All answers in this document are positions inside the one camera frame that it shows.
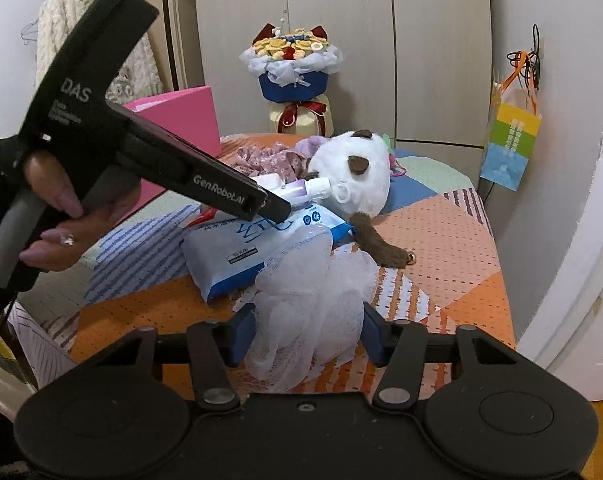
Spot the black wall cable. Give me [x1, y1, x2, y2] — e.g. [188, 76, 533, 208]
[529, 23, 544, 92]

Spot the pink floral scrunchie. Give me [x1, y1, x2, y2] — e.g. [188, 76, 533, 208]
[230, 142, 311, 184]

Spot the red white packet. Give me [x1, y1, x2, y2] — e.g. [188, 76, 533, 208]
[184, 204, 218, 229]

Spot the blue wrapped flower bouquet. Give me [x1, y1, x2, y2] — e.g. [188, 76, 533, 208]
[239, 22, 345, 103]

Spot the white mesh bath sponge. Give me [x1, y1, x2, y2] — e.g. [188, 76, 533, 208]
[244, 227, 381, 394]

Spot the purple plush toy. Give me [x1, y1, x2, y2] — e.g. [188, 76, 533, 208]
[294, 135, 328, 162]

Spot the white brown panda plush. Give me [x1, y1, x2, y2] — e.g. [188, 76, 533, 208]
[301, 129, 418, 269]

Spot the blue white wet wipes pack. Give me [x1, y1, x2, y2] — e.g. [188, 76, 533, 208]
[182, 200, 355, 307]

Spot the cream knitted cardigan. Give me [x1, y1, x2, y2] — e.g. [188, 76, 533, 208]
[34, 0, 163, 105]

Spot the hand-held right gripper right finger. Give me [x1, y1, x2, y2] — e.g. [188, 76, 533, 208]
[361, 301, 518, 412]

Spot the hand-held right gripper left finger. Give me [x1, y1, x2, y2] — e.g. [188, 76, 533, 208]
[96, 304, 260, 414]

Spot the white purple tube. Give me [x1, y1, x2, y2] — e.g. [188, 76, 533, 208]
[276, 176, 333, 207]

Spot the pink cardboard box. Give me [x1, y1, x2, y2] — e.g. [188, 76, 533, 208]
[122, 86, 223, 214]

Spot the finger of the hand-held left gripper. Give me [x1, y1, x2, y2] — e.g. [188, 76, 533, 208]
[249, 180, 293, 224]

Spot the cream wrapped bouquet red ribbon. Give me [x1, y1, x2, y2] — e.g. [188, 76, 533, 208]
[268, 94, 335, 137]

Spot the person's left hand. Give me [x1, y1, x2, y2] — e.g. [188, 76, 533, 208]
[20, 151, 143, 274]

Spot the grey wardrobe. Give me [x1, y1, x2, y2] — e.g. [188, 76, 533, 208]
[192, 0, 493, 149]

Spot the white striped cloth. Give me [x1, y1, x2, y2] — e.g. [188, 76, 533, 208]
[6, 299, 78, 392]

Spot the colourful striped paper bag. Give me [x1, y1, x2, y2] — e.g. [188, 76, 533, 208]
[479, 82, 543, 192]

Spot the patchwork blanket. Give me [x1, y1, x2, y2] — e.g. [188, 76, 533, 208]
[19, 132, 518, 401]

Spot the orange cord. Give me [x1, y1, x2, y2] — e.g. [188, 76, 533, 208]
[500, 49, 541, 111]

